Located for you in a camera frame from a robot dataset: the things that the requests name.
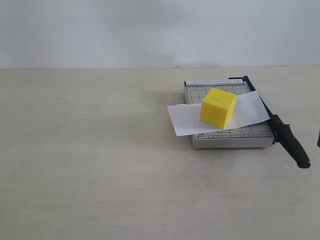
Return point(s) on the black cutter blade arm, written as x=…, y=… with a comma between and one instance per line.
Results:
x=283, y=134

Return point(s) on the white paper sheet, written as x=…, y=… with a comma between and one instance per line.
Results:
x=249, y=110

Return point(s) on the yellow cube block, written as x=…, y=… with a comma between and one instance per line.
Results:
x=217, y=107

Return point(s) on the grey paper cutter base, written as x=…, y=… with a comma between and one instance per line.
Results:
x=253, y=136

